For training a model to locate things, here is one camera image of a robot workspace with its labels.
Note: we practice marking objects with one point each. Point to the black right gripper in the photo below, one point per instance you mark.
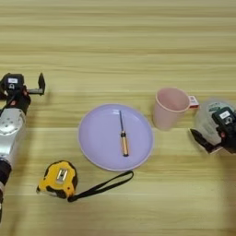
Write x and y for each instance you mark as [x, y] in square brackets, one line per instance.
[229, 139]

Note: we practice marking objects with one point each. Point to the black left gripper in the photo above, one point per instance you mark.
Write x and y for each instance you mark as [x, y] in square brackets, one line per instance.
[20, 100]

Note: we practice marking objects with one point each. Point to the clear adhesive tape roll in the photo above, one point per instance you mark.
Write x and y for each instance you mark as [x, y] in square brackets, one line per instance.
[206, 123]

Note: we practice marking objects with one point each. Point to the pink plastic cup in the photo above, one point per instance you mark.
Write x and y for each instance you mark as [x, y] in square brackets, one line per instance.
[170, 107]

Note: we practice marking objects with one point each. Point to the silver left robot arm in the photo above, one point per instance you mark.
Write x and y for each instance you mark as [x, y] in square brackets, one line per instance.
[9, 135]

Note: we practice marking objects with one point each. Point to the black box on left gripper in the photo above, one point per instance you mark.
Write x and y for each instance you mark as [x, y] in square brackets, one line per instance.
[14, 81]

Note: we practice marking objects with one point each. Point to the small red white box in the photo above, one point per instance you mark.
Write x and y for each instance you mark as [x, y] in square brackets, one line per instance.
[193, 102]

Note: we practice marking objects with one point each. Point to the small brass battery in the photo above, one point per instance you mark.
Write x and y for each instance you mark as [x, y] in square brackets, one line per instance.
[124, 144]

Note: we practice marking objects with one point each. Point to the purple round plate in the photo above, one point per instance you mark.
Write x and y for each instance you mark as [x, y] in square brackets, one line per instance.
[104, 138]

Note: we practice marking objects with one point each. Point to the yellow black tape measure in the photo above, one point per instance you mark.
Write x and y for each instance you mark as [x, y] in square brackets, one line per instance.
[58, 179]

